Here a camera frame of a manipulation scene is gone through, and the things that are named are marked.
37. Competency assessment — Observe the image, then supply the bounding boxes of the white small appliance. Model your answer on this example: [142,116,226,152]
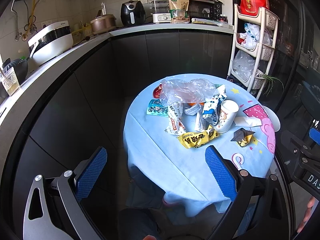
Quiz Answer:
[152,12,171,23]

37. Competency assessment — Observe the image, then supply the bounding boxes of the brown cooking pot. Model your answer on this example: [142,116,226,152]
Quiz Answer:
[90,14,117,35]

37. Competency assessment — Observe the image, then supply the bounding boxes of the orange noodle package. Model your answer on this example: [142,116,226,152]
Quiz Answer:
[187,102,204,107]

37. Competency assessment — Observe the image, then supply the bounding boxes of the red snack wrapper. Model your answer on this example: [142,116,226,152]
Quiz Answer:
[152,83,162,99]

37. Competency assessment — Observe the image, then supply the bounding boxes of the light blue cartoon tablecloth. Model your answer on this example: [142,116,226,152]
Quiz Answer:
[124,74,276,217]

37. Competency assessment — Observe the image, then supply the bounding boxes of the white paper napkin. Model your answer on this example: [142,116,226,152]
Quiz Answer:
[234,116,262,127]

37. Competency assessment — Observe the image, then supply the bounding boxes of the kraft paper food pouch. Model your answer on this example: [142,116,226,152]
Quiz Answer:
[169,0,190,23]

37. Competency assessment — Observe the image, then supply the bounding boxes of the teal snack packet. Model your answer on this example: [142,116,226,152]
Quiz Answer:
[146,99,168,117]

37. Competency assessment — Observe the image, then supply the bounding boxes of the white round trash bin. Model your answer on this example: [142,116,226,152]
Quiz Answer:
[263,106,281,132]

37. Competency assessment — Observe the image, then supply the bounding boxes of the black toaster oven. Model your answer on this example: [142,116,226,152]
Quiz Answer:
[187,0,222,21]

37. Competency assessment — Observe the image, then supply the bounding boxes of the white paper cup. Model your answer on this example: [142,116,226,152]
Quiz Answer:
[215,100,239,133]

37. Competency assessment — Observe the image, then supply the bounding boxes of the green spider plant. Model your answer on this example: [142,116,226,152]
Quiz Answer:
[262,74,284,96]

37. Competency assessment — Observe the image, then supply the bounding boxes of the yellow snack wrapper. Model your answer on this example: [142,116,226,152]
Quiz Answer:
[177,125,219,149]

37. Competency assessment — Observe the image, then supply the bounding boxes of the white rice cooker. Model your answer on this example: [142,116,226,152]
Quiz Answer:
[28,21,73,66]

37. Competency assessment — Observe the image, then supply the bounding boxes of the person's right hand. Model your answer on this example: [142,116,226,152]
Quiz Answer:
[297,197,316,233]

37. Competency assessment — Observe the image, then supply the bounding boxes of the small white crumpled wrapper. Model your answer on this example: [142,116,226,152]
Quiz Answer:
[184,104,202,116]

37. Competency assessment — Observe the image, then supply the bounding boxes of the blue white milk carton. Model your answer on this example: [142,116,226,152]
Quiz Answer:
[195,85,227,132]

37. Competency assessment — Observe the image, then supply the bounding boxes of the white printed paper bag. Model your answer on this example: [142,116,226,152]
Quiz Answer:
[165,102,186,135]

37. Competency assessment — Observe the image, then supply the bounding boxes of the black air fryer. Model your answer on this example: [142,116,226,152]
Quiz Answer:
[120,0,146,27]

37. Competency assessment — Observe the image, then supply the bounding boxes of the black yellow crumpled wrapper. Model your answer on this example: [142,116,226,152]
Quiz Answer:
[231,128,255,147]

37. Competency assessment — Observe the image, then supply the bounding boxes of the white plastic bags on rack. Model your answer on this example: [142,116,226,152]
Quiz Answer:
[237,23,273,50]

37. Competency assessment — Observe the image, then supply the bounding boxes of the white storage rack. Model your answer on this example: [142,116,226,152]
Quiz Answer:
[227,4,279,99]

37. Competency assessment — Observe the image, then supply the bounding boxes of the clear plastic bag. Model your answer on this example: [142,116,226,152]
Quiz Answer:
[159,79,216,106]

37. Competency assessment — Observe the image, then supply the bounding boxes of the clear plastic bags on rack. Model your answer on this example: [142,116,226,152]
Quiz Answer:
[232,50,255,82]

